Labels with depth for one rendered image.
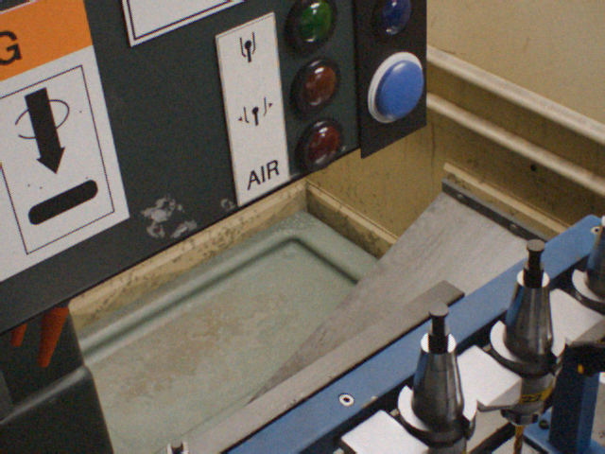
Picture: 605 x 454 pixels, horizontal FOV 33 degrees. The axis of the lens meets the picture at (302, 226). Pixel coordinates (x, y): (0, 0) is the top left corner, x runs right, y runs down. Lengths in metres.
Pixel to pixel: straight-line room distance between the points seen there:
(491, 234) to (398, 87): 1.15
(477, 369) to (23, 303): 0.53
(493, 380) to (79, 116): 0.56
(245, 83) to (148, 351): 1.45
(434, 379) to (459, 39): 0.83
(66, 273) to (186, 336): 1.45
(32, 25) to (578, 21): 1.08
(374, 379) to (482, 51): 0.77
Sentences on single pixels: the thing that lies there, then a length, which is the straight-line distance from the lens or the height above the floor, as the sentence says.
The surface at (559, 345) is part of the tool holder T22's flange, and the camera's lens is 0.91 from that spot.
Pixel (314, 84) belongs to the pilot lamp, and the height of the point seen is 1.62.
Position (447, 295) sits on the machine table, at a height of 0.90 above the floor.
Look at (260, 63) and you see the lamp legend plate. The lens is 0.45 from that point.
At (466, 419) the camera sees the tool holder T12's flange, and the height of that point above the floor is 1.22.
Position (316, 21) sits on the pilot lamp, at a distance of 0.46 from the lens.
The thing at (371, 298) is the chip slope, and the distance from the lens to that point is 1.65.
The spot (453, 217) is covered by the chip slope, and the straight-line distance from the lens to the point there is 1.69.
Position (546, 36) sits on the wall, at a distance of 1.44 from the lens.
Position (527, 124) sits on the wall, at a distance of 1.53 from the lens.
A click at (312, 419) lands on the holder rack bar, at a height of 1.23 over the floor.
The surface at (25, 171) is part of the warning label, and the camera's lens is 0.41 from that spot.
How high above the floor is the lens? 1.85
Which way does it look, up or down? 37 degrees down
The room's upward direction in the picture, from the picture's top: 5 degrees counter-clockwise
